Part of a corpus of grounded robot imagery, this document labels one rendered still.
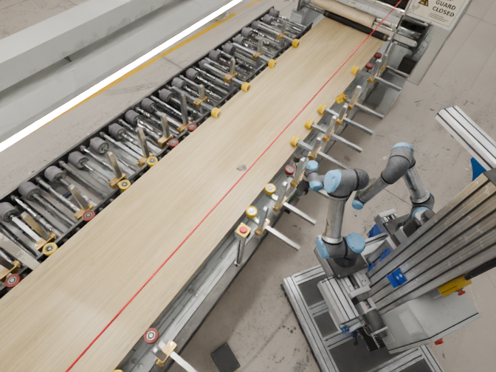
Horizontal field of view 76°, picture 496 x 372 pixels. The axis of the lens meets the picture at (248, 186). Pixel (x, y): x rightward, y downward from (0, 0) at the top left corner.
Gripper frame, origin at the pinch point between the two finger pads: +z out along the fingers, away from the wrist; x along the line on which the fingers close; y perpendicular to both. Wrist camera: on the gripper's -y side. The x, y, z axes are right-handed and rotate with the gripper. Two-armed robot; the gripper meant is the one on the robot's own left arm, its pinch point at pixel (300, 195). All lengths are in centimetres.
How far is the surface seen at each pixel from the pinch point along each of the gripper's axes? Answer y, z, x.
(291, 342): -66, 95, -53
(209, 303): -94, 24, 10
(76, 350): -158, 4, 49
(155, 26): -74, -143, 39
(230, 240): -47, 33, 27
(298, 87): 112, 5, 64
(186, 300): -100, 32, 25
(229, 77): 72, -2, 118
